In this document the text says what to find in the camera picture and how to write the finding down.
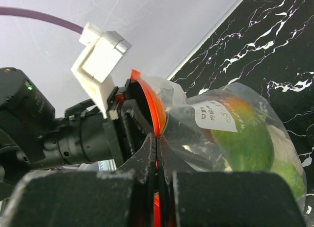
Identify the clear zip top bag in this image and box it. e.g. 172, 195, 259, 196
130, 69, 309, 227

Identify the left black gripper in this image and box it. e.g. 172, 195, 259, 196
43, 79, 152, 167

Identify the orange fake mango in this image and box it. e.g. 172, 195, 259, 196
211, 97, 269, 145

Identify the green fake apple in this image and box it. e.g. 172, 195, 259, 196
210, 121, 305, 201

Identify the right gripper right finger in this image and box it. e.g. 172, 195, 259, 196
156, 136, 306, 227

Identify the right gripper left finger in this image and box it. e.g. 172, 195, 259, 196
1, 134, 156, 227

